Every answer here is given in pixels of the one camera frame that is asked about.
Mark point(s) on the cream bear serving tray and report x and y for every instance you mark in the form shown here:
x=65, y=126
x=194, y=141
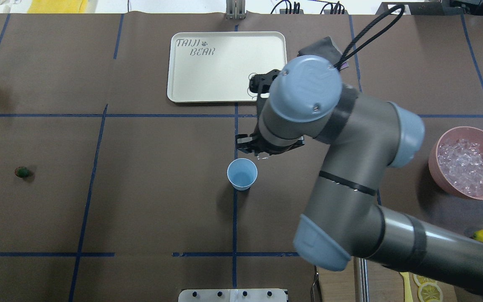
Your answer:
x=216, y=67

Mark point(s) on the red strawberry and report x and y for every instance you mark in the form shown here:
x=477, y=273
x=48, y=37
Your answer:
x=22, y=172

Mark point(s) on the pink ribbed bowl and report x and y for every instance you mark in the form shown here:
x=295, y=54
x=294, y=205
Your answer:
x=472, y=134

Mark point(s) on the grey folded cloth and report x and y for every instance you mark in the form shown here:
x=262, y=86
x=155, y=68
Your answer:
x=325, y=48

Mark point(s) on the light blue plastic cup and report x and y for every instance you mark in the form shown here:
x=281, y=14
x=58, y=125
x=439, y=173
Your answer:
x=242, y=174

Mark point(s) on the yellow plastic knife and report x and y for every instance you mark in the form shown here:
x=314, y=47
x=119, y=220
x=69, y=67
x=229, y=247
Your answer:
x=408, y=297

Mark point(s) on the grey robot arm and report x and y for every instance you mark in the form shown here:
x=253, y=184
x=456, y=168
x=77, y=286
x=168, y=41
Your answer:
x=365, y=137

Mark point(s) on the wooden cutting board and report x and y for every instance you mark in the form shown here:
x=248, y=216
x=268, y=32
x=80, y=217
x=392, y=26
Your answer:
x=383, y=285

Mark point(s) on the lemon slice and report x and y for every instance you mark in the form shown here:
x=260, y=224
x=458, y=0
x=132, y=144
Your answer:
x=430, y=292
x=420, y=280

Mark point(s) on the clear ice cubes pile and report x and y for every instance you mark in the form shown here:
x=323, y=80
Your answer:
x=461, y=162

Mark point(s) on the clear ice cube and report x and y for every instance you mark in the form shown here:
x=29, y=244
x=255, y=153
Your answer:
x=262, y=156

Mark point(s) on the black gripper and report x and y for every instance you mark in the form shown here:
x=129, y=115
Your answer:
x=253, y=145

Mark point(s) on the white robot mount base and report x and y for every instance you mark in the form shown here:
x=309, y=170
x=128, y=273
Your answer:
x=234, y=295

